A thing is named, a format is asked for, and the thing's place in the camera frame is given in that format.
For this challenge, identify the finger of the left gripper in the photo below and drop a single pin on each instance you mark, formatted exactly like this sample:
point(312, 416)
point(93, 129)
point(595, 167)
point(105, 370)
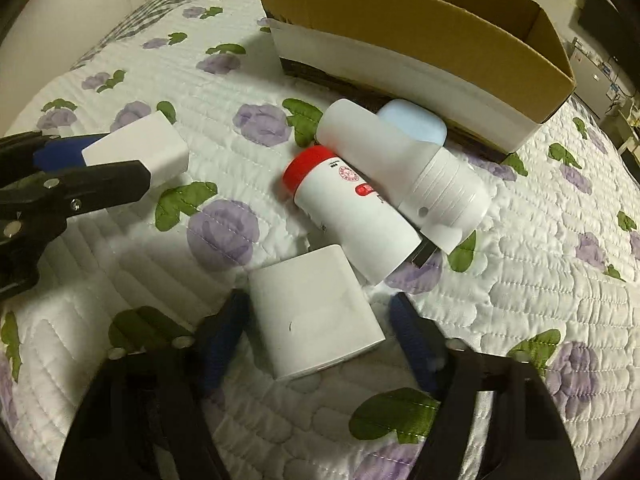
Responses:
point(74, 191)
point(36, 151)

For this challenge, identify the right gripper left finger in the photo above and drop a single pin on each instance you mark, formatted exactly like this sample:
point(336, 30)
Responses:
point(143, 401)

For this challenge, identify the white plug charger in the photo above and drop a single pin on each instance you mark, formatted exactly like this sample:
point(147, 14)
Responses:
point(151, 140)

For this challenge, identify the floral quilted bedspread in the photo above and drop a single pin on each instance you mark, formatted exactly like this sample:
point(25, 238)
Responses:
point(552, 269)

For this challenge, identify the open cardboard box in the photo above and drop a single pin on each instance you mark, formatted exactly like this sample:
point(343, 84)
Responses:
point(494, 70)

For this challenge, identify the white translucent bottle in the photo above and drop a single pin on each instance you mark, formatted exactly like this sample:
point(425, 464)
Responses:
point(441, 195)

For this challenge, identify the light blue earbud case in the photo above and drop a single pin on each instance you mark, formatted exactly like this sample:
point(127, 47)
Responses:
point(414, 121)

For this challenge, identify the red cap white bottle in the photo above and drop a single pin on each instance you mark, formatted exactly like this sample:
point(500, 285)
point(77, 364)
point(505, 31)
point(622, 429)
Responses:
point(375, 237)

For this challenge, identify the black wall television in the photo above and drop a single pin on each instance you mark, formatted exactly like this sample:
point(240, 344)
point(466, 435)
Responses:
point(604, 24)

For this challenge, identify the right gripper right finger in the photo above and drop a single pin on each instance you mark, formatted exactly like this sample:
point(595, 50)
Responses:
point(526, 437)

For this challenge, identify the grey mini fridge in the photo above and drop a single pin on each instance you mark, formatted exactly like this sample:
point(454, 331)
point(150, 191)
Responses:
point(593, 86)

